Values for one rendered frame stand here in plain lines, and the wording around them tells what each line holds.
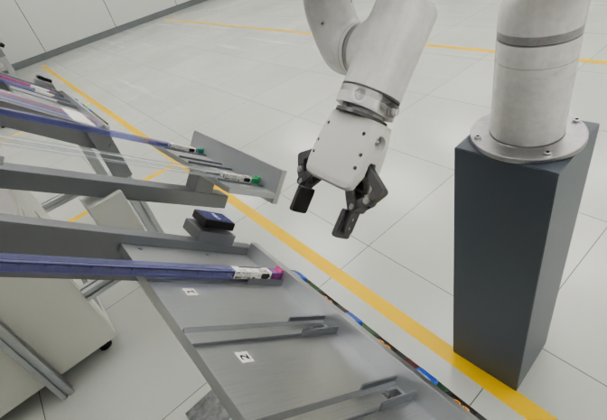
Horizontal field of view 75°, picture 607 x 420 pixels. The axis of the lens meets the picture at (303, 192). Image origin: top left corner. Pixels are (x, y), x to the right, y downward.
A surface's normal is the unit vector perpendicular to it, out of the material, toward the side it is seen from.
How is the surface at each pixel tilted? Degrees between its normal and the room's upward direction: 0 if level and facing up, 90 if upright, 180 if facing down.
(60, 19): 90
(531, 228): 90
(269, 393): 45
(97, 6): 90
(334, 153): 49
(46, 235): 90
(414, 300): 0
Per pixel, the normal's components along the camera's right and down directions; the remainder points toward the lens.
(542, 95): -0.18, 0.62
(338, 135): -0.71, -0.18
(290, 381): 0.37, -0.92
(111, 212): 0.66, 0.33
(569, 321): -0.22, -0.79
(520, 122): -0.56, 0.58
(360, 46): -0.82, -0.26
